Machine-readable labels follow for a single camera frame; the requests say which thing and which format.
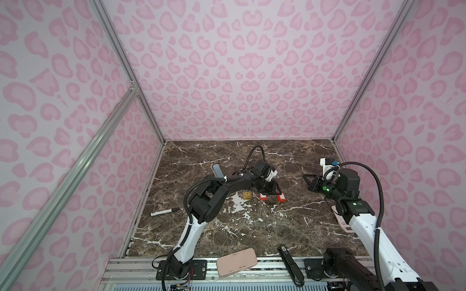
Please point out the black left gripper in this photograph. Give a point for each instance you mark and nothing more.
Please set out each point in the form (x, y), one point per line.
(273, 189)

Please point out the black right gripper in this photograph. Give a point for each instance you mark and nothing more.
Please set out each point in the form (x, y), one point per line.
(315, 185)

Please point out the brass padlock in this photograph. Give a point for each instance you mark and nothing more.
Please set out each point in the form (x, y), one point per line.
(247, 195)

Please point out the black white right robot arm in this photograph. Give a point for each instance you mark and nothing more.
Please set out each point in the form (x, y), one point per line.
(391, 272)

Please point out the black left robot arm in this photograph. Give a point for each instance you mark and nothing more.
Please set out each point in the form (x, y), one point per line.
(204, 201)

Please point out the light blue rectangular bar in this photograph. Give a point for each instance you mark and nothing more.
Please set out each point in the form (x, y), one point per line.
(217, 171)

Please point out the black handheld device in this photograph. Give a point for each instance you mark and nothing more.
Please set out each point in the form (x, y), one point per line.
(291, 266)

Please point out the pink smartphone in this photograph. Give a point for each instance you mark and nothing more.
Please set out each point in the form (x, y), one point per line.
(236, 262)

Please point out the white black marker pen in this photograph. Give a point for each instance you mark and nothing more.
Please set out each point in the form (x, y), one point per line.
(163, 212)

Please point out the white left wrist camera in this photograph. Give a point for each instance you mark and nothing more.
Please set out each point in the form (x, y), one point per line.
(270, 175)

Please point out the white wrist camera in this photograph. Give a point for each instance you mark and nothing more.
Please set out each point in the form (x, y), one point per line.
(270, 175)
(327, 166)

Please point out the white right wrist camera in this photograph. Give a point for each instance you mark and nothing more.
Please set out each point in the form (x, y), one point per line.
(327, 166)

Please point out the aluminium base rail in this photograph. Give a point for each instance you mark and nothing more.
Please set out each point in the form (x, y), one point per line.
(269, 274)

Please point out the diagonal aluminium frame bar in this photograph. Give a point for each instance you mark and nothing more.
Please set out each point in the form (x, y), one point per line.
(21, 254)

